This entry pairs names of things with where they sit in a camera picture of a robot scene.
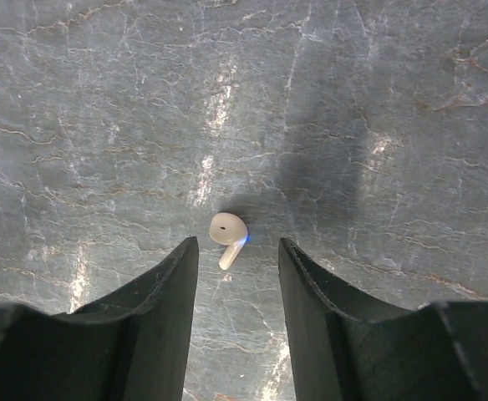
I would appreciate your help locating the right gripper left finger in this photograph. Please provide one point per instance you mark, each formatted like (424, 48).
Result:
(131, 344)

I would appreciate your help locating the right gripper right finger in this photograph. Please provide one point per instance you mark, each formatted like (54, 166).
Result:
(347, 345)

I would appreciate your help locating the white earbud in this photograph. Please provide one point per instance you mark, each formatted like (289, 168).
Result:
(230, 231)

